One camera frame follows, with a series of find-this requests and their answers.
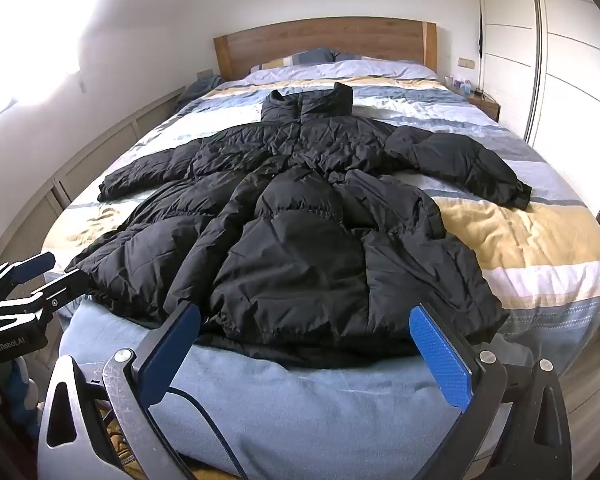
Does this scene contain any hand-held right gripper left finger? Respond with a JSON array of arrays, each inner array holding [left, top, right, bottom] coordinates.
[[36, 301, 202, 480]]

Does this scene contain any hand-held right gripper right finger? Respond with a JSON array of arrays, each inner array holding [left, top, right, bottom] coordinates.
[[409, 302, 576, 480]]

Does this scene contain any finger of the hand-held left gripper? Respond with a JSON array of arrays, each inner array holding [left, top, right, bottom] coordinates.
[[0, 252, 57, 307], [28, 269, 90, 319]]

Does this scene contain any black puffer jacket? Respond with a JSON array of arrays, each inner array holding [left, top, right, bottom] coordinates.
[[66, 81, 533, 357]]

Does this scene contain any blue object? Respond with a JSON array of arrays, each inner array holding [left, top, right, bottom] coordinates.
[[6, 360, 44, 442]]

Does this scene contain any striped duvet cover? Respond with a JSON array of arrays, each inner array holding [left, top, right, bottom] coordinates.
[[42, 76, 600, 361]]

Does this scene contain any light blue blanket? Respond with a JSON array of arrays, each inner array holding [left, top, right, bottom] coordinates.
[[60, 300, 537, 480]]

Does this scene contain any bright window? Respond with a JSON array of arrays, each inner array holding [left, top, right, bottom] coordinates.
[[0, 0, 108, 128]]

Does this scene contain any dark grey-blue cloth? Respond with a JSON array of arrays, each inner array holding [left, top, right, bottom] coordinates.
[[179, 74, 225, 107]]

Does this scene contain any wooden nightstand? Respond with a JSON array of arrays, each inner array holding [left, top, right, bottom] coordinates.
[[467, 94, 502, 122]]

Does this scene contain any lavender pillow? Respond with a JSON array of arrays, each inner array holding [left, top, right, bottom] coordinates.
[[242, 59, 439, 86]]

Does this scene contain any white sliding wardrobe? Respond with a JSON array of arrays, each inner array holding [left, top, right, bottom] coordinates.
[[475, 0, 600, 221]]

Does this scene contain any blue striped pillow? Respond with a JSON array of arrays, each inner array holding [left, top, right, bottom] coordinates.
[[250, 47, 339, 74]]

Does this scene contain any wooden headboard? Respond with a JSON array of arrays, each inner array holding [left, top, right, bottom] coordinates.
[[213, 16, 438, 82]]

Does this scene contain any black cable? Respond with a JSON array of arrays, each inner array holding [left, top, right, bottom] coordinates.
[[166, 391, 247, 480]]

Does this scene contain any low white wall cabinet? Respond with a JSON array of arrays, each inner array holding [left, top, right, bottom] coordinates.
[[0, 85, 188, 262]]

